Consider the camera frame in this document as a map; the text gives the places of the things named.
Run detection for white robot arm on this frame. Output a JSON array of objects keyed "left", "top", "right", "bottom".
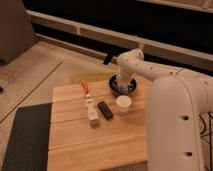
[{"left": 117, "top": 49, "right": 213, "bottom": 171}]

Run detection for dark ceramic bowl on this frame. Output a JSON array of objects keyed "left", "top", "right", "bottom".
[{"left": 109, "top": 75, "right": 137, "bottom": 96}]

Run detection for white paper cup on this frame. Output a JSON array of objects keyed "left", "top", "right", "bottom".
[{"left": 116, "top": 95, "right": 132, "bottom": 115}]

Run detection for black floor object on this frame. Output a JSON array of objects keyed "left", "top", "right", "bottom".
[{"left": 103, "top": 51, "right": 116, "bottom": 65}]

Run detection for black rectangular device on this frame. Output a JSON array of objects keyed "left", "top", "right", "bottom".
[{"left": 98, "top": 102, "right": 113, "bottom": 120}]

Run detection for grey cabinet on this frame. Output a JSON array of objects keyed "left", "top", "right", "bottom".
[{"left": 0, "top": 0, "right": 37, "bottom": 64}]

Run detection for dark grey mat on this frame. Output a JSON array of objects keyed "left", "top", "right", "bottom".
[{"left": 1, "top": 103, "right": 52, "bottom": 171}]

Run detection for orange handled tool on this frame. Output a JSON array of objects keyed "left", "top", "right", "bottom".
[{"left": 81, "top": 80, "right": 89, "bottom": 96}]

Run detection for black cables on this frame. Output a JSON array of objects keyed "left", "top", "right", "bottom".
[{"left": 199, "top": 111, "right": 213, "bottom": 171}]

